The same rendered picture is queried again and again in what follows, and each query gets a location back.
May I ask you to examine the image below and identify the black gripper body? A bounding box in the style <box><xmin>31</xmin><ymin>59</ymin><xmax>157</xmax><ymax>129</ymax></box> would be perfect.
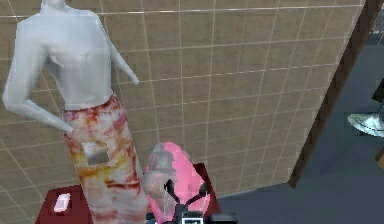
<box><xmin>171</xmin><ymin>203</ymin><xmax>189</xmax><ymax>224</ymax></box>

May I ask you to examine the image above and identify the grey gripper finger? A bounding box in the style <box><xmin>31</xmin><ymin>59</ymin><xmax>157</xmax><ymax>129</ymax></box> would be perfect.
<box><xmin>183</xmin><ymin>182</ymin><xmax>211</xmax><ymax>208</ymax></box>
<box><xmin>163</xmin><ymin>178</ymin><xmax>181</xmax><ymax>208</ymax></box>

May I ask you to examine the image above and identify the pink blouse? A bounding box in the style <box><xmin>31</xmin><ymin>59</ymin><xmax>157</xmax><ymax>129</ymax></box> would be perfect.
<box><xmin>141</xmin><ymin>141</ymin><xmax>213</xmax><ymax>224</ymax></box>

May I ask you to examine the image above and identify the red and white patterned skirt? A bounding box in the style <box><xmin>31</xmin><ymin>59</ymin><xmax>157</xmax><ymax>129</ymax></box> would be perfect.
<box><xmin>62</xmin><ymin>93</ymin><xmax>150</xmax><ymax>224</ymax></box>

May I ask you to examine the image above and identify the dark red table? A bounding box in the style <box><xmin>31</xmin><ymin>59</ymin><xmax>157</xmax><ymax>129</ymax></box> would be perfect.
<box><xmin>34</xmin><ymin>162</ymin><xmax>223</xmax><ymax>224</ymax></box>

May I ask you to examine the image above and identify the small white box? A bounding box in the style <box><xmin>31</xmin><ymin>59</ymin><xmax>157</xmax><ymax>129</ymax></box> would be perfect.
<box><xmin>53</xmin><ymin>192</ymin><xmax>72</xmax><ymax>214</ymax></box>

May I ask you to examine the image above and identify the white mannequin torso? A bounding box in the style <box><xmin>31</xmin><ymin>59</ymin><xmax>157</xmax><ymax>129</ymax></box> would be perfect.
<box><xmin>1</xmin><ymin>0</ymin><xmax>140</xmax><ymax>134</ymax></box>

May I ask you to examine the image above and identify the brown wooden furniture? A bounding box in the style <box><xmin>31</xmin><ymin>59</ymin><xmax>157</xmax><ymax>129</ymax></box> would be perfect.
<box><xmin>375</xmin><ymin>147</ymin><xmax>384</xmax><ymax>170</ymax></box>

